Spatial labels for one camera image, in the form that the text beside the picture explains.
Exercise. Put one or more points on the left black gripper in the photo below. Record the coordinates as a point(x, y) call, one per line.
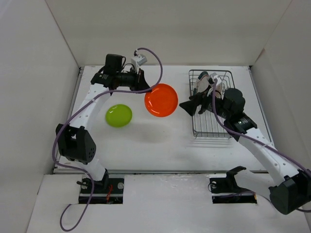
point(139, 82)

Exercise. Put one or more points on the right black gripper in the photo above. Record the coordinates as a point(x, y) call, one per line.
point(190, 106)

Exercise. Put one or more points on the white plate blue rim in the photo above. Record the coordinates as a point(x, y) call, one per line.
point(198, 80)

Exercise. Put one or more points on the white plate orange sunburst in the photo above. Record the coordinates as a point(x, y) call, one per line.
point(216, 87)

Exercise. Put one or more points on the orange plastic plate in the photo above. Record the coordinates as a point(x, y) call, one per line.
point(162, 101)

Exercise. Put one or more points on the green plastic plate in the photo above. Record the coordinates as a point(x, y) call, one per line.
point(118, 115)

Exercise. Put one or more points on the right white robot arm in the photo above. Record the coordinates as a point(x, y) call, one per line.
point(289, 185)

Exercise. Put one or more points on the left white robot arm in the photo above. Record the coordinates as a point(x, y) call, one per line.
point(73, 137)

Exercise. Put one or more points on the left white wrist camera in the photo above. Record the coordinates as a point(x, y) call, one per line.
point(139, 60)

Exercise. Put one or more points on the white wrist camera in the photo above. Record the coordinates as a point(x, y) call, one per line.
point(215, 77)
point(139, 60)

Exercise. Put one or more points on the black wire dish rack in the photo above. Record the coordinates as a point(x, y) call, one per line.
point(205, 125)

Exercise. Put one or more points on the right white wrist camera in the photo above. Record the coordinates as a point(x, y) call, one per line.
point(215, 77)

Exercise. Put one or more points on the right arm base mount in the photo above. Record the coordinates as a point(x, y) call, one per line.
point(225, 191)

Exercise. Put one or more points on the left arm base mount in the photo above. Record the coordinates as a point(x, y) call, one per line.
point(112, 193)

